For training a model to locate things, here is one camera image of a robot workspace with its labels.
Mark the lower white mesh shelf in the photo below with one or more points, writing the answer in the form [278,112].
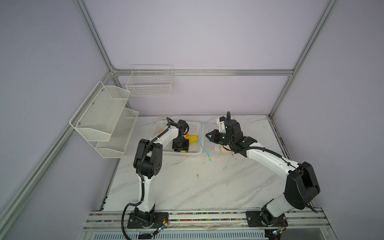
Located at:
[117,145]

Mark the white mesh shelf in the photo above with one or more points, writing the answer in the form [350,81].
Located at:
[97,117]
[117,145]

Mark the white wire wall basket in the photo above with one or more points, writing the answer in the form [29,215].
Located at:
[151,80]

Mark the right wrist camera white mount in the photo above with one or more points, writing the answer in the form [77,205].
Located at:
[221,124]

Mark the clear zip top bag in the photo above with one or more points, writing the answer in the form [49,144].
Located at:
[213,137]

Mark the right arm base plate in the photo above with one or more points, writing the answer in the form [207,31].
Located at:
[255,219]

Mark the white plastic perforated basket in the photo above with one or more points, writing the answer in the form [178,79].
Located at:
[169,134]

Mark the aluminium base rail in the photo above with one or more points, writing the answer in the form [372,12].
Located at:
[210,225]

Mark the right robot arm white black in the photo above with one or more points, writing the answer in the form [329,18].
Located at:
[301,184]

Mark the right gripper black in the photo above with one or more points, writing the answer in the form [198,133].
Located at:
[217,137]

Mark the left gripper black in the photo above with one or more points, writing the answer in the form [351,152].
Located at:
[180,147]

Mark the cream white garlic bulb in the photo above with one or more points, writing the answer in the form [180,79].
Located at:
[225,150]

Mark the upper white mesh shelf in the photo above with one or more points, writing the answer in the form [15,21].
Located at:
[97,117]

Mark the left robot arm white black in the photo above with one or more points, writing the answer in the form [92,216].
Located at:
[148,163]

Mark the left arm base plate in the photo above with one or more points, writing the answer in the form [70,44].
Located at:
[154,222]

